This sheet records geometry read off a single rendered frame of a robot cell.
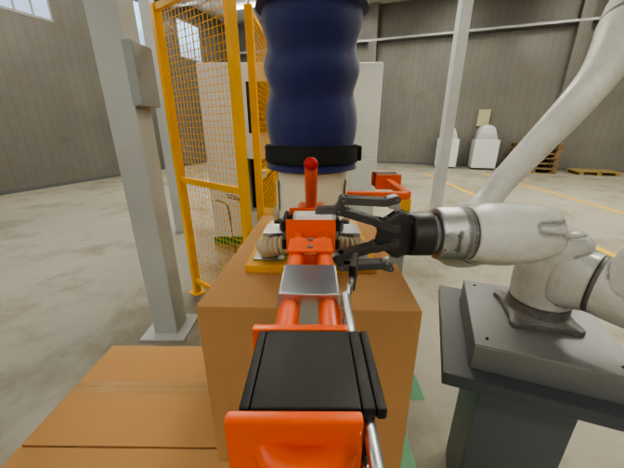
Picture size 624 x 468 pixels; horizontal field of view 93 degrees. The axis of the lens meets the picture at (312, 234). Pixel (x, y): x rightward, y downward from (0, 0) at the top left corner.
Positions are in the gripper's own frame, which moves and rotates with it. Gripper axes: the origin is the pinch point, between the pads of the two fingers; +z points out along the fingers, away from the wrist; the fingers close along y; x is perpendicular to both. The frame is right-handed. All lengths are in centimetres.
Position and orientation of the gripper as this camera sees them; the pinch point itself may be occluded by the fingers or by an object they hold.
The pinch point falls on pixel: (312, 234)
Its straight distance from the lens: 50.8
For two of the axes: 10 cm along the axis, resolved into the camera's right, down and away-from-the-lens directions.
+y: 0.1, 9.4, 3.4
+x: 0.1, -3.4, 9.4
